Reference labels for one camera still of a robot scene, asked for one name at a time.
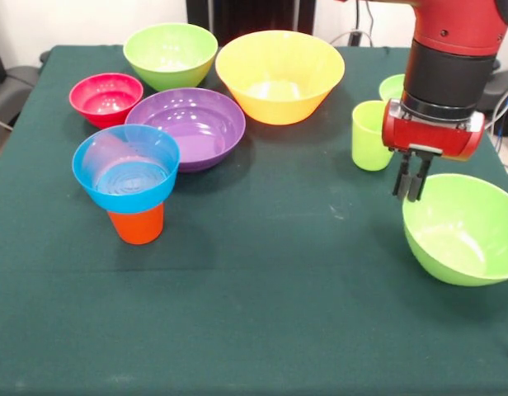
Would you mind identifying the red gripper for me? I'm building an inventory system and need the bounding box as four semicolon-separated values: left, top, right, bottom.
381;98;486;203

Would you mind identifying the yellow-green cup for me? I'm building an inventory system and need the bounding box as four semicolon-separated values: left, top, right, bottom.
351;100;396;172

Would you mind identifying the large light green bowl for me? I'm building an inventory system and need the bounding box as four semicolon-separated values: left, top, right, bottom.
402;173;508;287
122;22;219;92

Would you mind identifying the orange cup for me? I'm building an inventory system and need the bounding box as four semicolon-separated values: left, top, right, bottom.
106;201;166;246

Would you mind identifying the blue bowl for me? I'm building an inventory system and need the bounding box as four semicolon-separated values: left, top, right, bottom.
71;124;181;215

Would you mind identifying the small green bowl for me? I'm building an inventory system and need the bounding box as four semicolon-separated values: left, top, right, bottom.
378;73;407;102

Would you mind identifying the black knobbed stand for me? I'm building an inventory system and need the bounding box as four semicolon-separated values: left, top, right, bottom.
480;57;508;137

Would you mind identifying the large yellow bowl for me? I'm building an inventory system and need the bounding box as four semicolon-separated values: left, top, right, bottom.
214;30;346;125

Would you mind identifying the dark green tablecloth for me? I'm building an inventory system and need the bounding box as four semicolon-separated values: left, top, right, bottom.
0;44;508;396

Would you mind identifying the purple bowl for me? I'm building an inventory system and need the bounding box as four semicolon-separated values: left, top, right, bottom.
125;87;247;173

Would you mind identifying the pink bowl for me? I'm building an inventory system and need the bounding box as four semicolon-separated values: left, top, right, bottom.
68;73;144;130

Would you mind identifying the grey chair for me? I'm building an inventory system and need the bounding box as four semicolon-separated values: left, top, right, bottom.
0;65;40;129

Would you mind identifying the blue cable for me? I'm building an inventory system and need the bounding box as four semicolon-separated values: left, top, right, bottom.
494;97;508;154

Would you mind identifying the grey cable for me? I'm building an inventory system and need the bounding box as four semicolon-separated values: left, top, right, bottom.
484;83;508;130

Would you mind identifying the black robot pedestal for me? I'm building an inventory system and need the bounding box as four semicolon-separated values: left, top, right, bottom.
186;0;317;46

